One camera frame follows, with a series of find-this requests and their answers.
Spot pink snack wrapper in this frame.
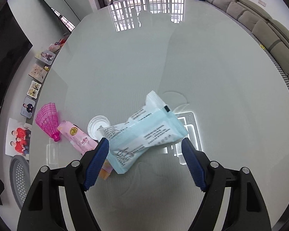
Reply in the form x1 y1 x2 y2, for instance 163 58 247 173
57 121 113 180

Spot white round plastic lid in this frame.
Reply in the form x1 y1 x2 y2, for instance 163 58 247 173
87 115 111 141

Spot light blue wet wipes pack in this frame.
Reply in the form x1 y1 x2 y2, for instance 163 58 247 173
96 91 188 174

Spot pink plastic shuttlecock skirt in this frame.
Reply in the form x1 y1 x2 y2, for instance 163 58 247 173
35 102 60 142

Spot grey perforated trash basket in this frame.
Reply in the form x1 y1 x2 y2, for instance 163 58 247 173
9 155 31 209

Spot large family photo red shirts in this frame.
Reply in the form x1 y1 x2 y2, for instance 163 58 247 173
5 118 32 161

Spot photo of man in black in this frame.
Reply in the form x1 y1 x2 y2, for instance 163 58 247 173
20 96 36 119

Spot pink plush toy on shelf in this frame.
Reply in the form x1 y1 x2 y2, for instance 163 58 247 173
48 42 61 53

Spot red package on shelf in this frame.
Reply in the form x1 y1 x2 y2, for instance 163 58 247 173
58 35 69 45

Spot tall leaning mirror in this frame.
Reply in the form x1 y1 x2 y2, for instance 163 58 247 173
43 0 80 32

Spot grey sectional sofa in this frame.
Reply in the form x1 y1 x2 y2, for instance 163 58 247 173
206 0 289 80

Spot yellow collage photo frame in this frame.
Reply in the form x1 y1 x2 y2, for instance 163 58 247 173
26 80 42 99

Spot beige baby photo frame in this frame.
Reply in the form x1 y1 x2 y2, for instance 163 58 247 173
29 64 48 84

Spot photo frame woman portrait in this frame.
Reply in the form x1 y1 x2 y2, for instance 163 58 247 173
35 49 56 66

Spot black wall television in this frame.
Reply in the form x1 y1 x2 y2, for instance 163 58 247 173
0 2 34 169

